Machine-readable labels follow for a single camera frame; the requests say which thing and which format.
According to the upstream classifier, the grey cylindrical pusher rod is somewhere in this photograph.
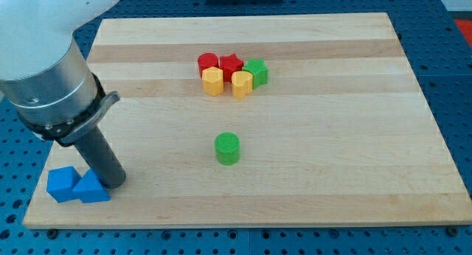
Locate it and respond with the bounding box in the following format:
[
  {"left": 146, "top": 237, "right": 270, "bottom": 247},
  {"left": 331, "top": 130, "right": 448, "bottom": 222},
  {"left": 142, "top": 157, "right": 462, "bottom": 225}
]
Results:
[{"left": 74, "top": 126, "right": 126, "bottom": 189}]

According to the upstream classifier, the blue triangle block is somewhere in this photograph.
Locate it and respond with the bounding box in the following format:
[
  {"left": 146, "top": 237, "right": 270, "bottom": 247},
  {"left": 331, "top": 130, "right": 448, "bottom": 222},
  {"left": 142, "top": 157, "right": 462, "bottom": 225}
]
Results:
[{"left": 72, "top": 169, "right": 111, "bottom": 203}]

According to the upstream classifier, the red cylinder block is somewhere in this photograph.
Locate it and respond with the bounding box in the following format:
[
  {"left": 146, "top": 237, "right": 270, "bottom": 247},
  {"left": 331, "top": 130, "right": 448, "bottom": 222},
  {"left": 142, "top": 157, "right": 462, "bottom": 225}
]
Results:
[{"left": 197, "top": 52, "right": 219, "bottom": 77}]

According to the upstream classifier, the green star block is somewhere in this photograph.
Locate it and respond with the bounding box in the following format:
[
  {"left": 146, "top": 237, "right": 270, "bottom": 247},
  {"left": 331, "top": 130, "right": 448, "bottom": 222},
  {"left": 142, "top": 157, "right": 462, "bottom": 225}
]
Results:
[{"left": 243, "top": 58, "right": 268, "bottom": 89}]

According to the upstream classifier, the yellow heart block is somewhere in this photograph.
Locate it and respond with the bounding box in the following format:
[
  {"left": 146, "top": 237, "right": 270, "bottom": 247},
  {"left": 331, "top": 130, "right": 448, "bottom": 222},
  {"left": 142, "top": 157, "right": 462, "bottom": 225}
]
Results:
[{"left": 232, "top": 71, "right": 253, "bottom": 99}]

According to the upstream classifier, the green cylinder block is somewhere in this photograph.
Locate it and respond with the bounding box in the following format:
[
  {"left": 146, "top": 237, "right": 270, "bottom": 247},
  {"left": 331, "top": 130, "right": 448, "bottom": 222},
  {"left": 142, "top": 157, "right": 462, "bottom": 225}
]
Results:
[{"left": 214, "top": 132, "right": 240, "bottom": 166}]

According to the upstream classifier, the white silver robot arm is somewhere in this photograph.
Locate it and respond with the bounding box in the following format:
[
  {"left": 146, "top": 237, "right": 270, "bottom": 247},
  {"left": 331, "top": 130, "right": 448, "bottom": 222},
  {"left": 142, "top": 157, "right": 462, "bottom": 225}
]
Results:
[{"left": 1, "top": 0, "right": 119, "bottom": 146}]

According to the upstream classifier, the red star block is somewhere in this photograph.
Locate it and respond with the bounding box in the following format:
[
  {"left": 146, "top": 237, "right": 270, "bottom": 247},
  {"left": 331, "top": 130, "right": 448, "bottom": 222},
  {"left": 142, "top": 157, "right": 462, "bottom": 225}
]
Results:
[{"left": 219, "top": 54, "right": 244, "bottom": 83}]

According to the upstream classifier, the wooden board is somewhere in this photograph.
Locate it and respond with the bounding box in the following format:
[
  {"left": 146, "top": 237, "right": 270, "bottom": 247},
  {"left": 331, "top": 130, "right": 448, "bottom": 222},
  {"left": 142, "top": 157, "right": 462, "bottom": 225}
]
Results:
[{"left": 23, "top": 13, "right": 471, "bottom": 229}]

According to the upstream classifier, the yellow hexagon block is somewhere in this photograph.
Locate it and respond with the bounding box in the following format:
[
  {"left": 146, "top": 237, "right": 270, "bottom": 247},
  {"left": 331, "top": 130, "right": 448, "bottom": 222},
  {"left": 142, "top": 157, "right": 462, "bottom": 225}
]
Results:
[{"left": 201, "top": 66, "right": 224, "bottom": 96}]

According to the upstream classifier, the blue cube block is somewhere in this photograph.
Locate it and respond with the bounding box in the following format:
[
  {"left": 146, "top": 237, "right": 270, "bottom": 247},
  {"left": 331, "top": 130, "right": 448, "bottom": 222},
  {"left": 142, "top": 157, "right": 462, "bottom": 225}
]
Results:
[{"left": 46, "top": 166, "right": 81, "bottom": 203}]

